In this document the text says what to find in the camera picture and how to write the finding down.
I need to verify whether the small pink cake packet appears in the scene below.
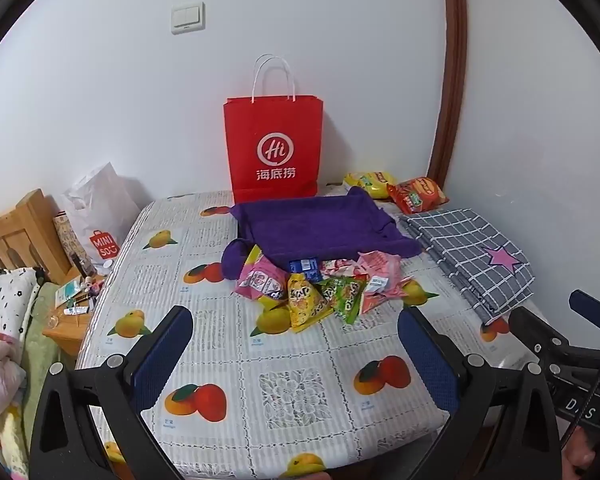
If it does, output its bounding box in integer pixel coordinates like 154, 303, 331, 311
356, 251, 405, 295

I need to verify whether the green snack packet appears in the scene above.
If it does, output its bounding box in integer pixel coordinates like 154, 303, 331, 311
334, 274, 369, 325
319, 277, 353, 313

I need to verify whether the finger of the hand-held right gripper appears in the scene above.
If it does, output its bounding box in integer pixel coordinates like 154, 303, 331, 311
509, 306, 576, 361
569, 289, 600, 331

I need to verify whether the white plastic shopping bag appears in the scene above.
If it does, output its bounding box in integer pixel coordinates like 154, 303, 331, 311
55, 161, 142, 276

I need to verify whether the green blanket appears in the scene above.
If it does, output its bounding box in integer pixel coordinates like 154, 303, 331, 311
20, 282, 63, 441

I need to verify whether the patterned paper gift bag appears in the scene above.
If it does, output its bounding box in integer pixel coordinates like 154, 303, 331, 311
52, 210, 97, 278

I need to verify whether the person's right hand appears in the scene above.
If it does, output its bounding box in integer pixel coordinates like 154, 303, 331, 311
565, 430, 600, 478

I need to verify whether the teal box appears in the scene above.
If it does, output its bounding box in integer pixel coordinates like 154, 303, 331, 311
55, 280, 83, 306

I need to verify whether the pink floral quilt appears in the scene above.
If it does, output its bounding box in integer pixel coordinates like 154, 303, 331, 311
0, 332, 31, 480

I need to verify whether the red paper bag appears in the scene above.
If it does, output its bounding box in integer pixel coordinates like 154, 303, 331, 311
223, 54, 324, 204

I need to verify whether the yellow snack bag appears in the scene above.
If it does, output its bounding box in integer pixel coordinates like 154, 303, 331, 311
343, 171, 398, 200

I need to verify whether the white black dotted pillow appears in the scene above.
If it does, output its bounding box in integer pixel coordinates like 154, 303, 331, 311
0, 267, 41, 336

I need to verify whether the wooden nightstand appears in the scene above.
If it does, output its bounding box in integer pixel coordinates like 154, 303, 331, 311
42, 272, 111, 361

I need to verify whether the brown wooden door frame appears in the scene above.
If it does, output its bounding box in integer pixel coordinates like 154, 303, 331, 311
427, 0, 468, 196

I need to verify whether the black cable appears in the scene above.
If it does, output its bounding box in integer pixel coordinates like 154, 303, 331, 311
560, 332, 600, 458

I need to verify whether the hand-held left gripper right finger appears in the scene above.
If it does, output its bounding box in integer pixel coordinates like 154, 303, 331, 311
397, 306, 563, 480

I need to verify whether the blue snack packet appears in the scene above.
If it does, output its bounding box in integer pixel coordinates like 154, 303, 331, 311
289, 258, 324, 282

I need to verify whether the large pink snack packet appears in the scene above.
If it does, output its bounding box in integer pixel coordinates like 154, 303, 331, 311
236, 244, 290, 302

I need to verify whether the white light switch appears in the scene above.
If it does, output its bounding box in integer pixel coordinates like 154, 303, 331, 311
171, 2, 206, 36

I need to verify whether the grey plaid cloth pink star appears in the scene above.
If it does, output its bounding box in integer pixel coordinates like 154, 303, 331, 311
397, 210, 536, 326

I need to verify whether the fruit print tablecloth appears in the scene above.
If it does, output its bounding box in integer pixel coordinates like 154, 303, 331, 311
75, 190, 541, 480

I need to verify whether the purple towel covered tray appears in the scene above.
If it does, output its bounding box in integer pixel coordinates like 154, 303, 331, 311
221, 186, 423, 283

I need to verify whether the red orange snack bag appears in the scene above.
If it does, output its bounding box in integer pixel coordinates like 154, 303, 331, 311
387, 176, 450, 215

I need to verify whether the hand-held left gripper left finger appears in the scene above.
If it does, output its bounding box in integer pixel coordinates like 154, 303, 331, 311
30, 305, 196, 480

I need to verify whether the wooden bed headboard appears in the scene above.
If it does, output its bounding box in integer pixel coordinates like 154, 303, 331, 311
0, 189, 81, 286

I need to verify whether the yellow snack packet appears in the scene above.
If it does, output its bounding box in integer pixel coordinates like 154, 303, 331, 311
286, 273, 335, 335

